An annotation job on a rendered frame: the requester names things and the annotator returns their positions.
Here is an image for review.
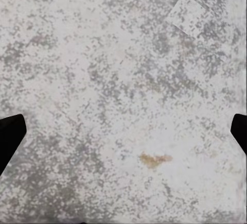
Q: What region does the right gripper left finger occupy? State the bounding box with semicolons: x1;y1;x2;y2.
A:
0;114;27;176

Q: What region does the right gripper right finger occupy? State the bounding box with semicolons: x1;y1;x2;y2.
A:
231;113;247;155

